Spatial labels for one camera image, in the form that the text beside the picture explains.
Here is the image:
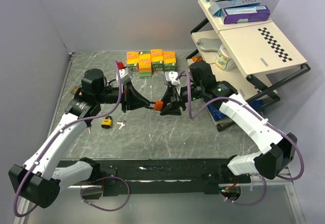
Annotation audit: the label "cream tiered shelf rack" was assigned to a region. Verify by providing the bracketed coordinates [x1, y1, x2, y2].
[186, 0, 312, 133]

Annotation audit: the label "purple cable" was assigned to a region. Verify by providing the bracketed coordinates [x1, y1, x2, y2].
[176, 69, 305, 206]
[13, 60, 131, 217]

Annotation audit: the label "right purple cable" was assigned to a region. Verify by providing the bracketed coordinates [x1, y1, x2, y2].
[176, 69, 305, 206]

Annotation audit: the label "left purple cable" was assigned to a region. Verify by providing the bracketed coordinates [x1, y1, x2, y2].
[13, 60, 131, 217]

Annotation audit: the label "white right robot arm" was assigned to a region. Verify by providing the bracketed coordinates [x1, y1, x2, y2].
[154, 60, 299, 183]

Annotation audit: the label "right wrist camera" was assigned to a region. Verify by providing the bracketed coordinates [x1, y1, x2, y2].
[164, 71, 180, 86]

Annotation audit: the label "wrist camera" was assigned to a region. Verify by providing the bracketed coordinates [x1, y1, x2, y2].
[117, 62, 133, 84]
[164, 71, 180, 86]

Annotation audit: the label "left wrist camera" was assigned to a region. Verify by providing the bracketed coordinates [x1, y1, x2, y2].
[117, 62, 133, 84]

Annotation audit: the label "grey R.O.C.S. toothpaste box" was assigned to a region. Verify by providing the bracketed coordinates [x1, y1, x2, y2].
[208, 0, 261, 17]

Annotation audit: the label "blue bag under shelf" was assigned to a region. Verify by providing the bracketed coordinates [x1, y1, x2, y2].
[207, 100, 265, 125]

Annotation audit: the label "yellow padlock silver keys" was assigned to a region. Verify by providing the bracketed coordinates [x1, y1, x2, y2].
[116, 120, 125, 130]

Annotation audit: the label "purple toothpaste box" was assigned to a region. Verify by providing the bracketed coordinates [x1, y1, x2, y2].
[220, 6, 271, 24]

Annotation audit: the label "orange snack bag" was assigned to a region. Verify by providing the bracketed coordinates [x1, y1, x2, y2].
[191, 56, 203, 62]

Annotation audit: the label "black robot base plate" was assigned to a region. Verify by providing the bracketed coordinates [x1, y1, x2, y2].
[55, 157, 280, 201]

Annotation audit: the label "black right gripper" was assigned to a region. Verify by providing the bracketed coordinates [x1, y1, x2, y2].
[158, 83, 204, 116]

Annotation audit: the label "aluminium rail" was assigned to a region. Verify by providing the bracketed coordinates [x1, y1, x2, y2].
[9, 158, 294, 222]

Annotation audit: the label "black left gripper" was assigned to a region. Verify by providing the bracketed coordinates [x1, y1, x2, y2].
[95, 79, 150, 112]

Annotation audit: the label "orange sponge pack stack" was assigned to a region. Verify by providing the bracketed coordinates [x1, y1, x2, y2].
[126, 49, 177, 79]

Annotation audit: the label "orange padlock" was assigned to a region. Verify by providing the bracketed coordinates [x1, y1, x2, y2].
[147, 101, 164, 111]

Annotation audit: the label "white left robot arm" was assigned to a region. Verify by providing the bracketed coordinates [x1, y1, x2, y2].
[9, 68, 152, 208]

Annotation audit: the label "silver foil pouch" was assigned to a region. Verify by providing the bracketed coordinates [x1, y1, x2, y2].
[196, 38, 222, 52]

